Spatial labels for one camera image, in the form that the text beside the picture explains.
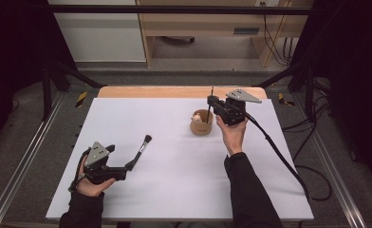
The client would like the black horizontal frame bar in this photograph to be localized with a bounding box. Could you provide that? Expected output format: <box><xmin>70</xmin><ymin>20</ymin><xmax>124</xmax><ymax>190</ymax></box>
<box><xmin>47</xmin><ymin>4</ymin><xmax>315</xmax><ymax>16</ymax></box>

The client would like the large black makeup brush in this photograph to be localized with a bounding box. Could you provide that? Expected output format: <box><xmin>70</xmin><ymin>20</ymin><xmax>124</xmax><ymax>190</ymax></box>
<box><xmin>125</xmin><ymin>134</ymin><xmax>153</xmax><ymax>172</ymax></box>

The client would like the yellow black tape marker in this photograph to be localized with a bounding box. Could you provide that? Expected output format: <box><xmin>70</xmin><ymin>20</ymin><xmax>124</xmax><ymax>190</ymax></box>
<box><xmin>277</xmin><ymin>92</ymin><xmax>296</xmax><ymax>107</ymax></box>
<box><xmin>75</xmin><ymin>91</ymin><xmax>89</xmax><ymax>109</ymax></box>

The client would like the black metal stand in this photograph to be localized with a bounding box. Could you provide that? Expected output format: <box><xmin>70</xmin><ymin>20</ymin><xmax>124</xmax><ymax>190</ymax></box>
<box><xmin>255</xmin><ymin>60</ymin><xmax>317</xmax><ymax>122</ymax></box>
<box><xmin>41</xmin><ymin>60</ymin><xmax>106</xmax><ymax>122</ymax></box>

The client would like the tan brush holder cup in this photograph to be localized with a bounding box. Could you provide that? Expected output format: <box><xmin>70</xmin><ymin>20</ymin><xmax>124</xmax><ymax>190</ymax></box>
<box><xmin>189</xmin><ymin>108</ymin><xmax>214</xmax><ymax>137</ymax></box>

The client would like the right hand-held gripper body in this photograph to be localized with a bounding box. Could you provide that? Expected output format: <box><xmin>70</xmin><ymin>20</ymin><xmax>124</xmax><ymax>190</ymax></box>
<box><xmin>214</xmin><ymin>88</ymin><xmax>263</xmax><ymax>126</ymax></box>

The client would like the thin black makeup brush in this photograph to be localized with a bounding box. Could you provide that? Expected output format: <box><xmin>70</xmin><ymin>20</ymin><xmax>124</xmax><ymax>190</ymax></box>
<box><xmin>206</xmin><ymin>85</ymin><xmax>214</xmax><ymax>124</ymax></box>

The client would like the aluminium floor rail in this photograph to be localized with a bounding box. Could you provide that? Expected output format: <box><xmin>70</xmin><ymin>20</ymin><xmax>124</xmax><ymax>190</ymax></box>
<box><xmin>291</xmin><ymin>94</ymin><xmax>369</xmax><ymax>228</ymax></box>
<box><xmin>0</xmin><ymin>91</ymin><xmax>65</xmax><ymax>228</ymax></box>

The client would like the black curtain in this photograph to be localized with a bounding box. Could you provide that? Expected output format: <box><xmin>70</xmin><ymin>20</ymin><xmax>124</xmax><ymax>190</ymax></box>
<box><xmin>0</xmin><ymin>0</ymin><xmax>78</xmax><ymax>155</ymax></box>
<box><xmin>289</xmin><ymin>0</ymin><xmax>372</xmax><ymax>186</ymax></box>

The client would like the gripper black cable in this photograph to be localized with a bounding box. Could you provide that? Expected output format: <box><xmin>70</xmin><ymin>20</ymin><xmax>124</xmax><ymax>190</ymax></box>
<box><xmin>244</xmin><ymin>112</ymin><xmax>311</xmax><ymax>202</ymax></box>
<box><xmin>67</xmin><ymin>147</ymin><xmax>91</xmax><ymax>193</ymax></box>

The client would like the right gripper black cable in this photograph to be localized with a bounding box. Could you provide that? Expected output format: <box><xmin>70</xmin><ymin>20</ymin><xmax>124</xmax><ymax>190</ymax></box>
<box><xmin>244</xmin><ymin>112</ymin><xmax>311</xmax><ymax>202</ymax></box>

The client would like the black floor cable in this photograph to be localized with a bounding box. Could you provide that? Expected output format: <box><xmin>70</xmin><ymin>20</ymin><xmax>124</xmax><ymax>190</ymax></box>
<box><xmin>282</xmin><ymin>103</ymin><xmax>333</xmax><ymax>202</ymax></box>

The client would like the person's left hand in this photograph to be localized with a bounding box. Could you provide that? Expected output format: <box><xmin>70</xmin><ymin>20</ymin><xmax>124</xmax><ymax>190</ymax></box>
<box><xmin>75</xmin><ymin>155</ymin><xmax>117</xmax><ymax>198</ymax></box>

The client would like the light wooden table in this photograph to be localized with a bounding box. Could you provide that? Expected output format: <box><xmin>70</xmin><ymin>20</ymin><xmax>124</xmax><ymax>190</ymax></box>
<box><xmin>97</xmin><ymin>85</ymin><xmax>268</xmax><ymax>100</ymax></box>

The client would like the person's right hand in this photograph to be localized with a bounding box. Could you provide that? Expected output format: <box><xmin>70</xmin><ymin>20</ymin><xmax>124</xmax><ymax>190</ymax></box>
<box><xmin>215</xmin><ymin>115</ymin><xmax>250</xmax><ymax>157</ymax></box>

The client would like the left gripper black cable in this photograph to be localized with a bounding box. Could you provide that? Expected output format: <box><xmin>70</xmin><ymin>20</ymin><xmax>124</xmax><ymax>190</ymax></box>
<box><xmin>67</xmin><ymin>147</ymin><xmax>91</xmax><ymax>193</ymax></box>

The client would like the bundle of black desk cables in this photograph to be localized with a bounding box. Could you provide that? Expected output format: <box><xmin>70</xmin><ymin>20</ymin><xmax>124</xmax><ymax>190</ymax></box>
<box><xmin>259</xmin><ymin>1</ymin><xmax>294</xmax><ymax>67</ymax></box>

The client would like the white cabinet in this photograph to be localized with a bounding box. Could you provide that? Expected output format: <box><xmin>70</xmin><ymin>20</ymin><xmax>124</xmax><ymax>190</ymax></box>
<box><xmin>47</xmin><ymin>0</ymin><xmax>148</xmax><ymax>63</ymax></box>

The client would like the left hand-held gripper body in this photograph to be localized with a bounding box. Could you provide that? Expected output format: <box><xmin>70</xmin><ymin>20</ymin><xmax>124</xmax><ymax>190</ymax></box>
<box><xmin>83</xmin><ymin>141</ymin><xmax>127</xmax><ymax>185</ymax></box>

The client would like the beige wooden desk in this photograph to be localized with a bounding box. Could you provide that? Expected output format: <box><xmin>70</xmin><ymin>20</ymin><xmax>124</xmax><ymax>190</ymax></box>
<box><xmin>136</xmin><ymin>0</ymin><xmax>315</xmax><ymax>68</ymax></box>

